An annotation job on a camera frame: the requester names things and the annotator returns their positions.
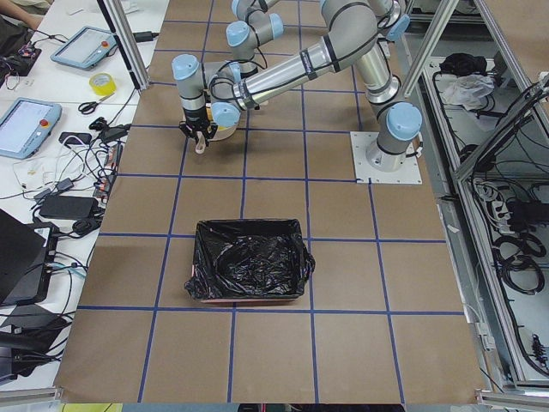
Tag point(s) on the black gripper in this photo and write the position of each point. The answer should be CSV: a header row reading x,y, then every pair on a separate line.
x,y
195,118

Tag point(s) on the beige plastic dustpan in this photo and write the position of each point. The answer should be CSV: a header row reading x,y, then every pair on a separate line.
x,y
220,132

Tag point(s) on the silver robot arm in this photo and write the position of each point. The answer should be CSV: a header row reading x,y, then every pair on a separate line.
x,y
254,26
214,95

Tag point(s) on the black lined trash bin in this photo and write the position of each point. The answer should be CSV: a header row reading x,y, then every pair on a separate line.
x,y
250,259

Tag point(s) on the yellow tape roll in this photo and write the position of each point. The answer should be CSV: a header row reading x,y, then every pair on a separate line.
x,y
102,84

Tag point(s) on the far teach pendant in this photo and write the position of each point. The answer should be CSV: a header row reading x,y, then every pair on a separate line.
x,y
85,48

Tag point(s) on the teach pendant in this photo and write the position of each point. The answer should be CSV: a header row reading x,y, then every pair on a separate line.
x,y
26,125
85,48

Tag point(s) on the black power adapter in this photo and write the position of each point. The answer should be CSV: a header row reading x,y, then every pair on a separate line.
x,y
68,207

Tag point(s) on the near teach pendant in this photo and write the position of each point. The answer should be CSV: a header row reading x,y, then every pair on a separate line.
x,y
26,125

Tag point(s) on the black laptop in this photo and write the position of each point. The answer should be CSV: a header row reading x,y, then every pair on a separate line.
x,y
27,252

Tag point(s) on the black handled scissors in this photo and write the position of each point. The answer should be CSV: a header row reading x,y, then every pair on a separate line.
x,y
89,107

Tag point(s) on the aluminium frame post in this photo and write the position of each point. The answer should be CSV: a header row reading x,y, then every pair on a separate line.
x,y
116,20

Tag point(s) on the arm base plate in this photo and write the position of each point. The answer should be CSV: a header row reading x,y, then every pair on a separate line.
x,y
373,166

